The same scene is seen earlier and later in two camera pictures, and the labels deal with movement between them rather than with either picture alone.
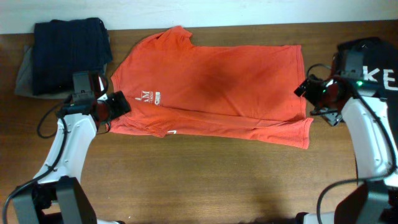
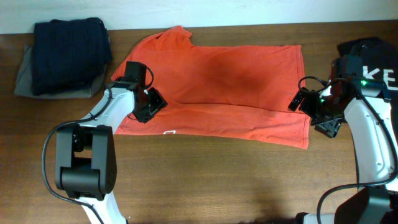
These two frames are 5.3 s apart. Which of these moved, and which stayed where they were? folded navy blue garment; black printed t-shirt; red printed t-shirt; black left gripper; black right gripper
Moved: black right gripper; black left gripper
Stayed: black printed t-shirt; folded navy blue garment; red printed t-shirt
